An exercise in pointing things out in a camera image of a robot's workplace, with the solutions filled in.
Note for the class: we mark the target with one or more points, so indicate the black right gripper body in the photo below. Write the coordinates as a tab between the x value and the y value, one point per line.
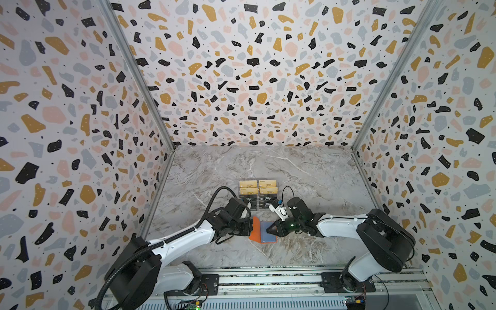
287	225

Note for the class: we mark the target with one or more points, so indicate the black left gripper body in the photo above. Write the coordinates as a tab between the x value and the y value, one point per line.
242	227

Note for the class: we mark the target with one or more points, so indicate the orange card holder wallet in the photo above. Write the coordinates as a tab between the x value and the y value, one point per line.
259	232

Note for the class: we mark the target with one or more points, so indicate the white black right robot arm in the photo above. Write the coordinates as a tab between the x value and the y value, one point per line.
389	246

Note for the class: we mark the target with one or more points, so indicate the gold card middle left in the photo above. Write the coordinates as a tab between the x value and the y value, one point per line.
248	191

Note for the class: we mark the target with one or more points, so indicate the clear acrylic card stand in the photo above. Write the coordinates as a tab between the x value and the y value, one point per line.
258	194

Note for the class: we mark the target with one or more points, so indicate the gold card back left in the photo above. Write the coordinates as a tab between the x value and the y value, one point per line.
248	184

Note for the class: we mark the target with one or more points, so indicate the green circuit board left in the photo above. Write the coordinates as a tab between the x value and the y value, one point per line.
193	306

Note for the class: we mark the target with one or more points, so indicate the circuit board right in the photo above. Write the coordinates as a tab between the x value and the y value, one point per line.
355	303

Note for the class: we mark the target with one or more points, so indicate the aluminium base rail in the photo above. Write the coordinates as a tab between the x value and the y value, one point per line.
299	288

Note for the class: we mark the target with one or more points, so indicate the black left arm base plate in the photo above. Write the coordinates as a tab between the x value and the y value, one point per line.
206	285

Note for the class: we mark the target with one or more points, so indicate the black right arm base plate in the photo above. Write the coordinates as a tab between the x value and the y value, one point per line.
335	282

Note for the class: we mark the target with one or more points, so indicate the aluminium corner post right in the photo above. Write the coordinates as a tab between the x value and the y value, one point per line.
428	13

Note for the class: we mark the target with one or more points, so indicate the aluminium corner post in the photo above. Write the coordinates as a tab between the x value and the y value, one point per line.
428	13
121	41

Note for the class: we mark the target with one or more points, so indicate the aluminium corner post left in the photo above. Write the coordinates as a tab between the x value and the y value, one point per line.
121	41

